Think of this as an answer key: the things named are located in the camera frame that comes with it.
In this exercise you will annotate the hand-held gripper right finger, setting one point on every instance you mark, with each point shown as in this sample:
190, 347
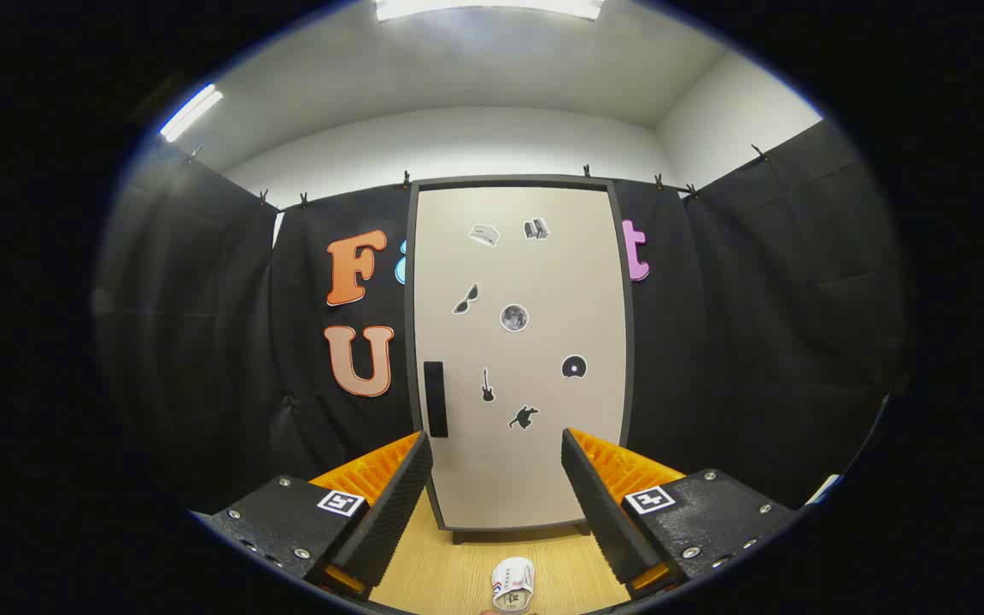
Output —
607, 512

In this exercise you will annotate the dark grey shoe cabinet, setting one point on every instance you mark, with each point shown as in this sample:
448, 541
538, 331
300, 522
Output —
629, 342

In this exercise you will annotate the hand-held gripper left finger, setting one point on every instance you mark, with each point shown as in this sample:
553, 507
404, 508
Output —
389, 512

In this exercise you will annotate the beige shoe cabinet door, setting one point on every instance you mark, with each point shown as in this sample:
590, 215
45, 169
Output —
535, 273

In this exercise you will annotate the wide ceiling light panel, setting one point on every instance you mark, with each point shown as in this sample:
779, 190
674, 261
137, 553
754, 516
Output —
492, 7

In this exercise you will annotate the black backdrop cloth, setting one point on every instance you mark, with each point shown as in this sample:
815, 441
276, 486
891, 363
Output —
740, 342

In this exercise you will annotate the row of small cloth clips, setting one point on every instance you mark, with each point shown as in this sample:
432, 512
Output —
406, 179

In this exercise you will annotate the white canvas shoe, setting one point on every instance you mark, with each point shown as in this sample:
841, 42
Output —
513, 581

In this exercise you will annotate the narrow ceiling light strip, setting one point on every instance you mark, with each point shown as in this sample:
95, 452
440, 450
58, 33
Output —
190, 113

